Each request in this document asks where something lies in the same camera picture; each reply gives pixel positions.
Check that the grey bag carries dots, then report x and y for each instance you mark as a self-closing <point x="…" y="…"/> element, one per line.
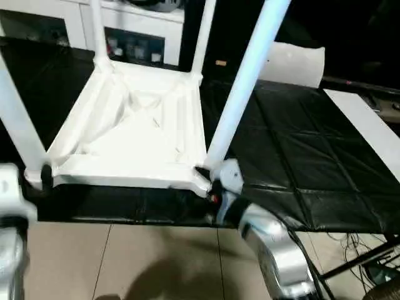
<point x="159" y="4"/>

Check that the black folding stand leg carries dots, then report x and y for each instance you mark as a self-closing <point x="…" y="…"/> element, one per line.
<point x="359" y="261"/>

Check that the black work mat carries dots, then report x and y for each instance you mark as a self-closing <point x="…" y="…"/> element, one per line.
<point x="300" y="150"/>

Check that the white flat panel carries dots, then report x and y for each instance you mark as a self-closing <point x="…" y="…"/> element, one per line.
<point x="294" y="64"/>

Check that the white sheet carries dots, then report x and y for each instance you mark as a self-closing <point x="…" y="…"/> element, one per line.
<point x="369" y="125"/>

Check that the small yellow label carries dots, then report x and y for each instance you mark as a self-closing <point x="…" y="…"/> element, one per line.
<point x="220" y="62"/>

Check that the white plastic table leg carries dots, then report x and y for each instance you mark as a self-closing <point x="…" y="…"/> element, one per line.
<point x="22" y="119"/>
<point x="247" y="81"/>
<point x="203" y="37"/>
<point x="99" y="31"/>

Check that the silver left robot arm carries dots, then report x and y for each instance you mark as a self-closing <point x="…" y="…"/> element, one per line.
<point x="11" y="259"/>

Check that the white glass-door cabinet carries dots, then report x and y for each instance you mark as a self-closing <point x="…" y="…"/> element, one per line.
<point x="69" y="19"/>

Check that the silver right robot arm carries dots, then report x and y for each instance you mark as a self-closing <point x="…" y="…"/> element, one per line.
<point x="278" y="250"/>

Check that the black cabinet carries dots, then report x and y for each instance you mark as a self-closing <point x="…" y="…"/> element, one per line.
<point x="312" y="25"/>

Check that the brown round floor object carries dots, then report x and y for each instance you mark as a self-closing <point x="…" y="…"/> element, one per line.
<point x="382" y="290"/>

